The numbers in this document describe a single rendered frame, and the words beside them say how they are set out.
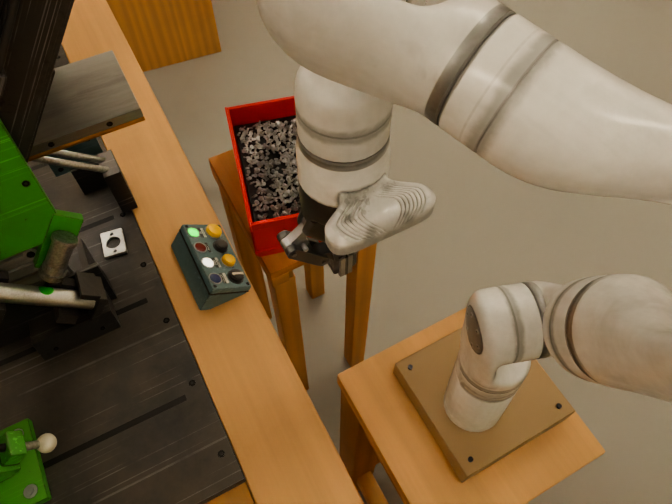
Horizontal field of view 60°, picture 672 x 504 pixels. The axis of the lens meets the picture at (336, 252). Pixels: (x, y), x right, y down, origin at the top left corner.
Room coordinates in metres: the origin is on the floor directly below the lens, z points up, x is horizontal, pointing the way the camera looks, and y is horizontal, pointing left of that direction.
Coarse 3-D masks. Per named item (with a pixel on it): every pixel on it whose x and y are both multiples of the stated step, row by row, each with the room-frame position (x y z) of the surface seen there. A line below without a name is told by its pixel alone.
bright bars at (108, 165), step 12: (72, 156) 0.67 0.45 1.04; (84, 156) 0.68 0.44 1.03; (96, 156) 0.69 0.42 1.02; (108, 156) 0.70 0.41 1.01; (84, 168) 0.65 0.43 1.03; (96, 168) 0.66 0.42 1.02; (108, 168) 0.67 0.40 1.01; (108, 180) 0.65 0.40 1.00; (120, 180) 0.66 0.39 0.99; (120, 192) 0.65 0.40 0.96; (120, 204) 0.65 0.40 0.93; (132, 204) 0.66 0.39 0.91
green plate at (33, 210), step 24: (0, 120) 0.54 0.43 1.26; (0, 144) 0.52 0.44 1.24; (0, 168) 0.51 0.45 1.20; (24, 168) 0.52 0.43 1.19; (0, 192) 0.49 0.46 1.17; (24, 192) 0.50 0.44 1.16; (0, 216) 0.47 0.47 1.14; (24, 216) 0.48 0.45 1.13; (48, 216) 0.49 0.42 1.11; (0, 240) 0.46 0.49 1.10; (24, 240) 0.47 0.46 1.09
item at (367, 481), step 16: (352, 416) 0.30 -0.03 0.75; (352, 432) 0.30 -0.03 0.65; (352, 448) 0.29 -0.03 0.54; (368, 448) 0.30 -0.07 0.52; (352, 464) 0.29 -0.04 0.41; (368, 464) 0.30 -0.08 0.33; (352, 480) 0.28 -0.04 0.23; (368, 480) 0.28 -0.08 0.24; (368, 496) 0.25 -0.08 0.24; (384, 496) 0.25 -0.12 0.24; (400, 496) 0.18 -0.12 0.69
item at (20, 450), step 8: (8, 432) 0.21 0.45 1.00; (16, 432) 0.21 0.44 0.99; (0, 440) 0.20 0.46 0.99; (8, 440) 0.20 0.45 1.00; (16, 440) 0.20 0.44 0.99; (24, 440) 0.20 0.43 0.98; (0, 448) 0.19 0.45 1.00; (8, 448) 0.19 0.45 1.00; (16, 448) 0.19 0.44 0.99; (24, 448) 0.19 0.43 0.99; (0, 456) 0.18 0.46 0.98; (8, 456) 0.18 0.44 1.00; (16, 456) 0.18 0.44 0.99; (24, 456) 0.18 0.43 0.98; (0, 464) 0.17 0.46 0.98; (8, 464) 0.17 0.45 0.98; (16, 464) 0.17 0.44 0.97; (0, 472) 0.16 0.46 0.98; (8, 472) 0.16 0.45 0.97; (16, 472) 0.16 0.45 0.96
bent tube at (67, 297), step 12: (0, 288) 0.41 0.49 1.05; (12, 288) 0.41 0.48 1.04; (24, 288) 0.42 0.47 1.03; (36, 288) 0.42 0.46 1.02; (60, 288) 0.44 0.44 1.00; (0, 300) 0.39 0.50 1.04; (12, 300) 0.40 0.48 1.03; (24, 300) 0.40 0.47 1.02; (36, 300) 0.40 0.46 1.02; (48, 300) 0.41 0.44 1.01; (60, 300) 0.41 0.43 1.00; (72, 300) 0.42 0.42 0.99; (84, 300) 0.42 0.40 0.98
